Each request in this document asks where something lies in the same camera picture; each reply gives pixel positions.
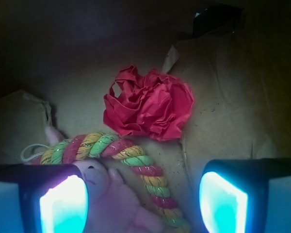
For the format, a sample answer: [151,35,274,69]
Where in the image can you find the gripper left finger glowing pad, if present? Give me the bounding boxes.
[0,164,88,233]

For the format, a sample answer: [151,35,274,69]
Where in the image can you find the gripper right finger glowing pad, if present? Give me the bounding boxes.
[199,158,291,233]

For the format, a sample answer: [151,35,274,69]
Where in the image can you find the red paper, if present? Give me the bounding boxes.
[103,66,195,141]

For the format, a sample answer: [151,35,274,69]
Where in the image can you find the pink plush toy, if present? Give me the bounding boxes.
[44,125,165,233]

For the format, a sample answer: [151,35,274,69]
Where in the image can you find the brown paper bag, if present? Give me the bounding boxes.
[0,0,291,233]

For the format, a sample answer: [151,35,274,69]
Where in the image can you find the multicolour twisted rope toy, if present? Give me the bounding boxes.
[20,131,191,233]

